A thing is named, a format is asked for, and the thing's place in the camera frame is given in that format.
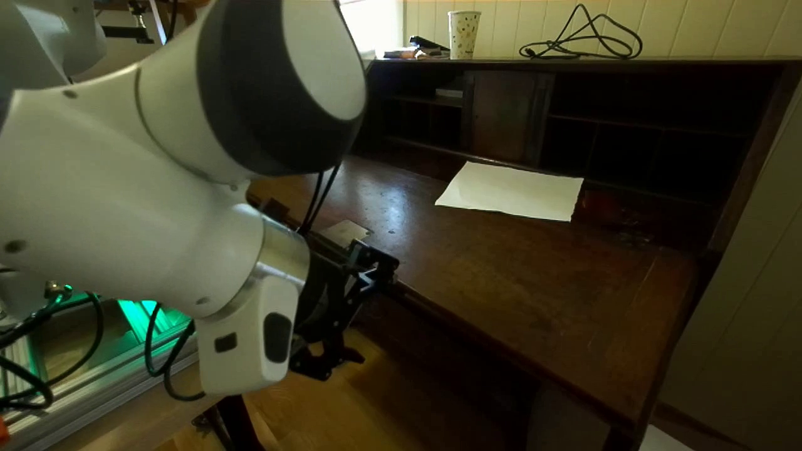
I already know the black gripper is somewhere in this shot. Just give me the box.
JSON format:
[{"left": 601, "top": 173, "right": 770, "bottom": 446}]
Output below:
[{"left": 289, "top": 232, "right": 404, "bottom": 384}]

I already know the dark wooden drop-front lid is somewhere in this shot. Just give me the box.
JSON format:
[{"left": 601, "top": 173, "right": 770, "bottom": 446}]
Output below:
[{"left": 246, "top": 151, "right": 704, "bottom": 434}]

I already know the small inner cabinet door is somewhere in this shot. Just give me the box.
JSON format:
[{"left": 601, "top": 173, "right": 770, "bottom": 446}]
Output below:
[{"left": 462, "top": 68, "right": 557, "bottom": 167}]

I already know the dark wooden secretary cabinet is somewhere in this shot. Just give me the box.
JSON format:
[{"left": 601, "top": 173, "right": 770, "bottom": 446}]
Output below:
[{"left": 353, "top": 54, "right": 802, "bottom": 451}]

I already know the white paper sheet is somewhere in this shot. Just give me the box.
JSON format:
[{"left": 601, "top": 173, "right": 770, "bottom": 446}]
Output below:
[{"left": 433, "top": 157, "right": 587, "bottom": 226}]

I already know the light wooden robot table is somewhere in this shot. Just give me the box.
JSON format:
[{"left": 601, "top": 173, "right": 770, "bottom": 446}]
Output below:
[{"left": 47, "top": 360, "right": 259, "bottom": 451}]

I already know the red small item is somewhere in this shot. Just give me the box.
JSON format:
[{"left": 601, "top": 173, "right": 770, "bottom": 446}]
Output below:
[{"left": 581, "top": 191, "right": 647, "bottom": 231}]

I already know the small dark flat object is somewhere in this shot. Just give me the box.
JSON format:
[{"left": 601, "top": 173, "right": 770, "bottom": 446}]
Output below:
[{"left": 383, "top": 32, "right": 453, "bottom": 62}]

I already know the patterned paper cup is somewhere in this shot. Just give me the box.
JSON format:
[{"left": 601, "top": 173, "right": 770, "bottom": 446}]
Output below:
[{"left": 445, "top": 6, "right": 483, "bottom": 62}]

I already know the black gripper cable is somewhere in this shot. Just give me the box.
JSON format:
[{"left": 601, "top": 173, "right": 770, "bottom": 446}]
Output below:
[{"left": 142, "top": 161, "right": 346, "bottom": 405}]

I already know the black looped base cable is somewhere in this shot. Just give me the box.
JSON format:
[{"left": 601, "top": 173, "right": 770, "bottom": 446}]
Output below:
[
  {"left": 0, "top": 285, "right": 107, "bottom": 396},
  {"left": 0, "top": 356, "right": 57, "bottom": 412}
]

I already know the black tangled cable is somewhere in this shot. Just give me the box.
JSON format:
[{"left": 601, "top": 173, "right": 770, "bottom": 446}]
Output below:
[{"left": 516, "top": 1, "right": 647, "bottom": 62}]

